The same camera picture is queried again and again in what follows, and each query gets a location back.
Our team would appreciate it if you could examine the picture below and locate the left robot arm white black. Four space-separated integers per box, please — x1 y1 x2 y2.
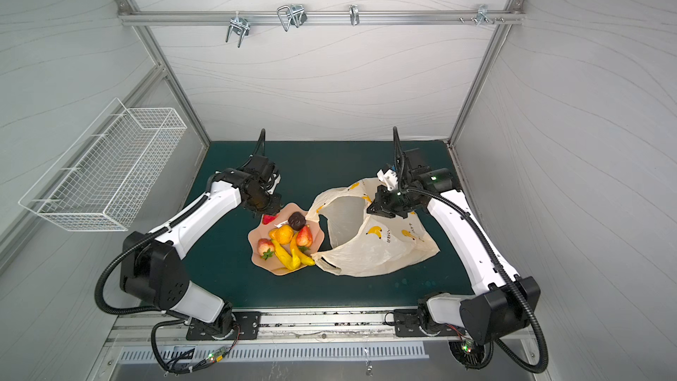
94 155 281 339

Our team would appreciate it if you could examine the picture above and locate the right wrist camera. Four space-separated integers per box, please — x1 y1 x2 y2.
377 168 400 192

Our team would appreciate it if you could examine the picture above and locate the aluminium crossbar rail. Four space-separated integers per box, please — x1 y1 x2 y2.
118 8 525 26

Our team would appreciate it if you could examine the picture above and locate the metal u-bolt clamp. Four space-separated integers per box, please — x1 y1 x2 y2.
225 15 250 48
276 4 308 32

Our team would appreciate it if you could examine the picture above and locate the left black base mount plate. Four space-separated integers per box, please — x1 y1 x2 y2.
185 312 262 341

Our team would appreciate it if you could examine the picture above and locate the metal u-bolt clamp left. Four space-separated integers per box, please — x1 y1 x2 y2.
225 15 250 48

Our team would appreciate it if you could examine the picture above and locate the metal bolt clamp right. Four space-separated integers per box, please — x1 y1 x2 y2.
458 5 505 26

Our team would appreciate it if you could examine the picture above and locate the white vent grille strip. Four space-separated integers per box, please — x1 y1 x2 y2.
117 341 429 364

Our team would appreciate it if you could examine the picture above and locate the white wire basket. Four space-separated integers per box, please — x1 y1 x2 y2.
19 99 187 232

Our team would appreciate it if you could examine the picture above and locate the yellow banana right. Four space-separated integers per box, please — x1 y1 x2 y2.
290 240 316 266

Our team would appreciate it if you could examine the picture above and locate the pink wavy fruit plate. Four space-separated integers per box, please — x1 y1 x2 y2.
248 203 324 276

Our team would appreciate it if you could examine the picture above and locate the right black base cable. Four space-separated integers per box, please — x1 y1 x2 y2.
448 338 494 370

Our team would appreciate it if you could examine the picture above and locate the cream banana print plastic bag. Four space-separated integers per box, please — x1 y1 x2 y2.
306 178 440 277

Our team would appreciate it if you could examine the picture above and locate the metal u-bolt clamp middle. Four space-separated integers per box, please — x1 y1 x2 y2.
276 4 308 32

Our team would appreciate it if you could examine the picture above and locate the black base cable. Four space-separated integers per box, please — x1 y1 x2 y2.
448 338 494 370
149 319 242 375

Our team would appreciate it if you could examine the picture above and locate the yellow mango fruit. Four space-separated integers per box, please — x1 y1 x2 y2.
269 224 295 245

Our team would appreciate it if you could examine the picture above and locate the left black base cable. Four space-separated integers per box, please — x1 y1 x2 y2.
149 319 242 375

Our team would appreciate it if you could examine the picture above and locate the red peach left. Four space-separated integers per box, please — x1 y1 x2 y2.
257 238 275 260

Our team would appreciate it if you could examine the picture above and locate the green table mat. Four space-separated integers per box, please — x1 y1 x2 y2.
183 141 472 308

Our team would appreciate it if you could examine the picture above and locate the small metal bracket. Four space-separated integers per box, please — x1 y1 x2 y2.
348 5 360 26

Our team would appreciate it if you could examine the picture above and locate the red strawberry top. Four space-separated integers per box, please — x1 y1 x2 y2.
262 215 277 225

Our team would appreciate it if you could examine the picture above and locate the dark brown mangosteen fruit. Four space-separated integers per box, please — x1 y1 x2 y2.
287 212 306 231

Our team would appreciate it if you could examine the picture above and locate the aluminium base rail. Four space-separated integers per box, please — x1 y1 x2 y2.
105 303 541 347

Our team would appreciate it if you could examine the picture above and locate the yellow banana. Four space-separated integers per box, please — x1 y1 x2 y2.
290 240 316 266
272 241 301 271

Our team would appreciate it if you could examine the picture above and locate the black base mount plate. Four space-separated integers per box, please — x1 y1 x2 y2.
384 307 467 340
185 312 262 341

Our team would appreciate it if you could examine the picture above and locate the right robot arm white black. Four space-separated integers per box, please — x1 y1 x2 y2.
367 168 549 374

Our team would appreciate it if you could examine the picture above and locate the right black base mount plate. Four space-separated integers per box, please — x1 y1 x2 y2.
384 307 467 340

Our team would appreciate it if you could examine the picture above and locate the yellow banana left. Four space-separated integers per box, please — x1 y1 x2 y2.
272 241 301 271

